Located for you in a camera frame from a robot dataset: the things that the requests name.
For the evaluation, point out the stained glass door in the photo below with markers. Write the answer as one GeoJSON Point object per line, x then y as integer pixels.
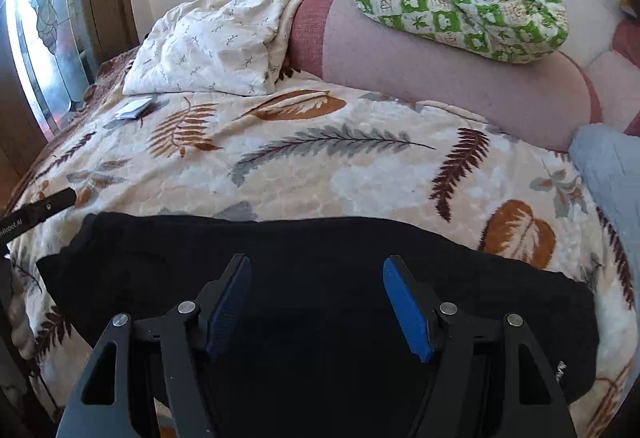
{"type": "Point", "coordinates": [47, 42]}

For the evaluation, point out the pink sofa backrest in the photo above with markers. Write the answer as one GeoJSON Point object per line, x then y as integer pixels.
{"type": "Point", "coordinates": [440, 72]}

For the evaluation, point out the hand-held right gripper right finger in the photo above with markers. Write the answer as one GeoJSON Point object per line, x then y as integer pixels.
{"type": "Point", "coordinates": [407, 308]}

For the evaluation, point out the small white packet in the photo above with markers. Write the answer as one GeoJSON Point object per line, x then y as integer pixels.
{"type": "Point", "coordinates": [133, 108]}

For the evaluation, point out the white floral pillow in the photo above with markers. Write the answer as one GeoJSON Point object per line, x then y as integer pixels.
{"type": "Point", "coordinates": [210, 47]}

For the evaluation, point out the black pants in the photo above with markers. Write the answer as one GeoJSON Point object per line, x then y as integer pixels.
{"type": "Point", "coordinates": [320, 268]}

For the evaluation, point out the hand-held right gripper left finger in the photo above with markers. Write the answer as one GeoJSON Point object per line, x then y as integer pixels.
{"type": "Point", "coordinates": [230, 303]}

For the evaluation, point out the light blue cloth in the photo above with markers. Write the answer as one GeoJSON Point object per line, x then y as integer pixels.
{"type": "Point", "coordinates": [610, 178]}

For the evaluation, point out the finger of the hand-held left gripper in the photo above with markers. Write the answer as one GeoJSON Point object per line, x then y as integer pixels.
{"type": "Point", "coordinates": [47, 209]}

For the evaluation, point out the leaf print blanket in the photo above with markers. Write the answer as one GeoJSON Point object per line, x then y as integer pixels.
{"type": "Point", "coordinates": [320, 167]}

